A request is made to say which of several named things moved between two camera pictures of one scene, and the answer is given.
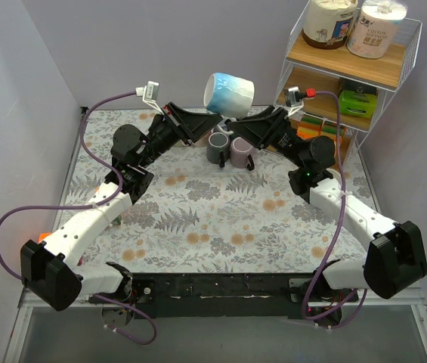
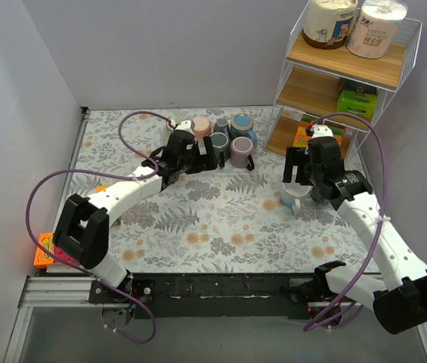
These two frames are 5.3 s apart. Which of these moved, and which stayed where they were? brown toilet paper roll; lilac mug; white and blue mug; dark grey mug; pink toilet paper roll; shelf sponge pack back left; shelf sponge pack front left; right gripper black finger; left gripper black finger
Moved: right gripper black finger; left gripper black finger; white and blue mug
Stayed: lilac mug; shelf sponge pack front left; brown toilet paper roll; dark grey mug; pink toilet paper roll; shelf sponge pack back left
